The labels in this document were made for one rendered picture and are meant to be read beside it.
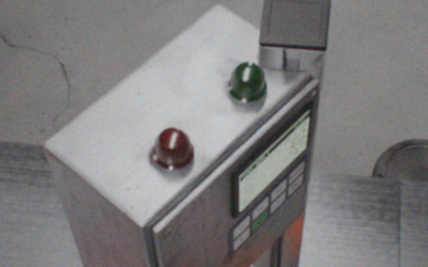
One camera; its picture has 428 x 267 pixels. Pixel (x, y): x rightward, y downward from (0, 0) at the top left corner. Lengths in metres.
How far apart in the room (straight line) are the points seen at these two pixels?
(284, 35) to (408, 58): 2.01
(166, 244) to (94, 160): 0.07
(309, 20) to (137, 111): 0.13
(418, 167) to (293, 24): 1.49
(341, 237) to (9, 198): 0.50
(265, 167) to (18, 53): 2.08
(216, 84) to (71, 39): 2.07
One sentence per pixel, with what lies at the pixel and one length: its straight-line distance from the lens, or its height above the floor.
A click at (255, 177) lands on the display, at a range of 0.57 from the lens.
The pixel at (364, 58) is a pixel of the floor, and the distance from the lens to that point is 2.54.
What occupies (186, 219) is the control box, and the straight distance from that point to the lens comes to 0.53.
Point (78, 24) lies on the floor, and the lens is 2.66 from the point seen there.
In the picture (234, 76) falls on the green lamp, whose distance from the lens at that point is 0.54.
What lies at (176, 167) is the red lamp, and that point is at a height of 1.48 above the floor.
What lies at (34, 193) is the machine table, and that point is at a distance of 1.30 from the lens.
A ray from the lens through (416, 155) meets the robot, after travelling 2.06.
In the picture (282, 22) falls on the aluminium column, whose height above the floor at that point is 1.50.
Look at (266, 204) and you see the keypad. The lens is 0.63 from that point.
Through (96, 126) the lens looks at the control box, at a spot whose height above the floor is 1.48.
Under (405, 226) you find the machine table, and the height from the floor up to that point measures 0.83.
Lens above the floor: 1.91
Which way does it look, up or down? 54 degrees down
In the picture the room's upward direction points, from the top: 3 degrees counter-clockwise
